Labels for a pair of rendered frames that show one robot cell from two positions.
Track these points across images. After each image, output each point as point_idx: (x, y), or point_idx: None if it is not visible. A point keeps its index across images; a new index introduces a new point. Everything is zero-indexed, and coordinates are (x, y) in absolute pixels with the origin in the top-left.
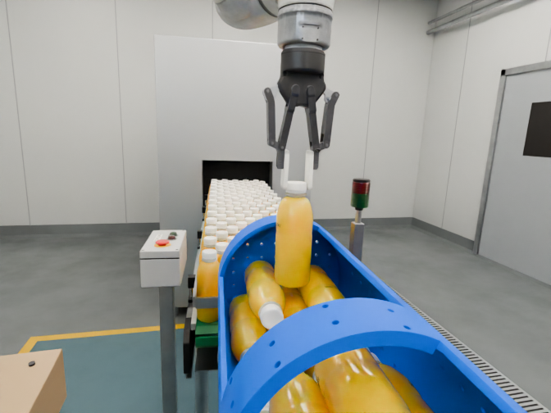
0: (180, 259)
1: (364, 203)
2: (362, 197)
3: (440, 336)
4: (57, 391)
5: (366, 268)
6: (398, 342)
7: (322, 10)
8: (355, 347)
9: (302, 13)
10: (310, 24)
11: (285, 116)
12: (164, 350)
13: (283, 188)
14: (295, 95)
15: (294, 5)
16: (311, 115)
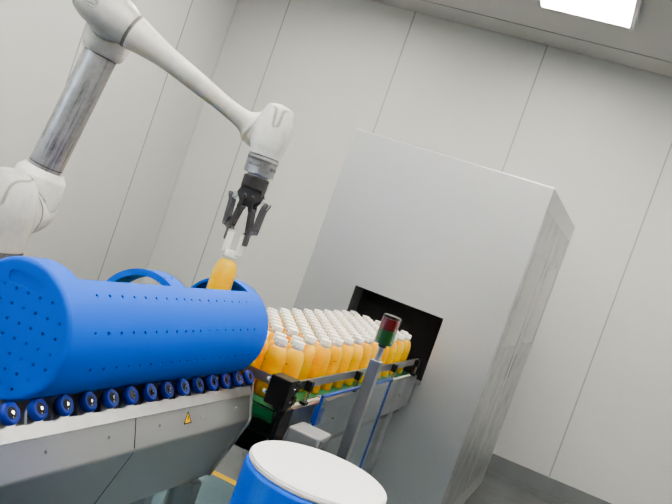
0: None
1: (383, 339)
2: (382, 331)
3: (178, 290)
4: None
5: (214, 292)
6: (157, 279)
7: (262, 158)
8: (143, 274)
9: (251, 157)
10: (253, 163)
11: (235, 209)
12: None
13: (221, 250)
14: (242, 199)
15: (250, 152)
16: (248, 213)
